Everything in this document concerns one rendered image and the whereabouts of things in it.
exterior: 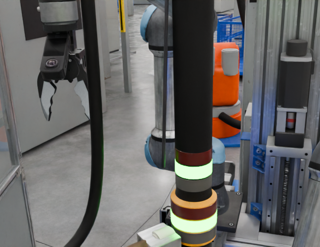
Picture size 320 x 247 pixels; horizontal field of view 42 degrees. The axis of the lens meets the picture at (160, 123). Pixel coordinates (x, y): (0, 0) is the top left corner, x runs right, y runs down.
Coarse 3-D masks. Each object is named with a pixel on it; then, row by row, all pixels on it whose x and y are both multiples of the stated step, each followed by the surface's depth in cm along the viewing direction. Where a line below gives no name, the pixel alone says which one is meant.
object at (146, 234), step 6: (162, 222) 39; (150, 228) 38; (156, 228) 38; (138, 234) 38; (144, 234) 37; (150, 234) 37; (174, 234) 37; (138, 240) 38; (150, 240) 37; (156, 240) 37; (162, 240) 37; (168, 240) 36; (174, 240) 37; (180, 240) 37; (150, 246) 36; (156, 246) 36; (162, 246) 36; (168, 246) 36; (174, 246) 37; (180, 246) 37
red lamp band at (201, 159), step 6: (210, 150) 36; (180, 156) 36; (186, 156) 35; (192, 156) 35; (198, 156) 35; (204, 156) 35; (210, 156) 36; (180, 162) 36; (186, 162) 36; (192, 162) 35; (198, 162) 35; (204, 162) 36
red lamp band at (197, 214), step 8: (216, 200) 38; (176, 208) 37; (184, 208) 37; (200, 208) 36; (208, 208) 37; (216, 208) 38; (184, 216) 37; (192, 216) 37; (200, 216) 37; (208, 216) 37
